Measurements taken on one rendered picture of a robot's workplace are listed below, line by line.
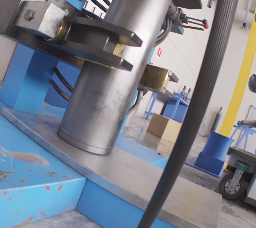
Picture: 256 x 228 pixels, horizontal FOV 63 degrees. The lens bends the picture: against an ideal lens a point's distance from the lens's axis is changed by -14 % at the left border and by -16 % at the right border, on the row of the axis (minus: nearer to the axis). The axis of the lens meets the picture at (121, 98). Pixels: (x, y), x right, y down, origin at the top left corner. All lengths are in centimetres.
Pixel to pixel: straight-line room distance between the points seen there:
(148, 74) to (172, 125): 248
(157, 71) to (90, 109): 34
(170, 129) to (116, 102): 268
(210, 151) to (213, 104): 938
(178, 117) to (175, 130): 422
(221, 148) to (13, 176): 196
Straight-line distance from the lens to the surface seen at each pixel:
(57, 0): 83
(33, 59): 109
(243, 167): 152
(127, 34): 62
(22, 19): 71
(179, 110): 772
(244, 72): 337
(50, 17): 65
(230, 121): 325
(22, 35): 76
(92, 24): 65
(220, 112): 1123
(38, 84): 116
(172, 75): 98
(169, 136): 347
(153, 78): 98
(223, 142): 224
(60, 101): 243
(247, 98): 1164
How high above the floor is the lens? 37
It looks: 1 degrees down
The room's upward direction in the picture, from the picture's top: 22 degrees clockwise
